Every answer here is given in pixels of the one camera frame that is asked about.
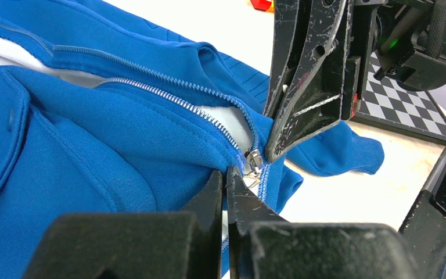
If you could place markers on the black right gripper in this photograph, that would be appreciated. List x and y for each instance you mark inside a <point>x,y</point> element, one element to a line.
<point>320,59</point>

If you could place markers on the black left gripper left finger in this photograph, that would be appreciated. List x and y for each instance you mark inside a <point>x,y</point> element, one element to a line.
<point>181,244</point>

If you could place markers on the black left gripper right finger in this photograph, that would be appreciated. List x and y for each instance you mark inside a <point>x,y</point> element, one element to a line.
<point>263,244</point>

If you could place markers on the blue zip jacket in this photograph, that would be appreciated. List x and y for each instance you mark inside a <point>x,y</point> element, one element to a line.
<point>104,111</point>

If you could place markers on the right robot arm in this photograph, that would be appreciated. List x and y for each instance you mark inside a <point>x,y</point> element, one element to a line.
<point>410,43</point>

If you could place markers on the yellow red toy block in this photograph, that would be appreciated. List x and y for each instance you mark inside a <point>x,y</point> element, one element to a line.
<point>263,5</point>

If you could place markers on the black white checkerboard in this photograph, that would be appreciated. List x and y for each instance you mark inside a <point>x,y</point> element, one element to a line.
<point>387,106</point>

